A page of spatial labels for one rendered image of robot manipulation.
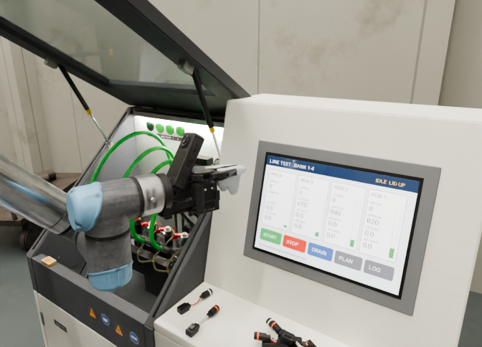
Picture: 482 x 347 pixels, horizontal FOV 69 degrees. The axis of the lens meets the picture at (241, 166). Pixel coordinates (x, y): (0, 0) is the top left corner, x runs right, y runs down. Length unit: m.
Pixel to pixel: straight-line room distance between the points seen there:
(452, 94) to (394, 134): 1.89
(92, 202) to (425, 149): 0.70
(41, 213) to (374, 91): 2.44
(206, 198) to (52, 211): 0.28
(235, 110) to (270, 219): 0.34
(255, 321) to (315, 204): 0.37
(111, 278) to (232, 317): 0.49
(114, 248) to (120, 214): 0.06
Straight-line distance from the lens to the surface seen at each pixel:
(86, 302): 1.36
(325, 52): 2.87
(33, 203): 0.72
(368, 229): 0.93
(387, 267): 0.94
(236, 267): 1.13
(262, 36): 3.05
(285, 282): 1.05
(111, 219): 0.63
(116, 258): 0.66
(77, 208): 0.61
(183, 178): 0.68
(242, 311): 1.10
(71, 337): 1.59
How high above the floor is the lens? 1.69
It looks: 18 degrees down
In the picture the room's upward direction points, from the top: straight up
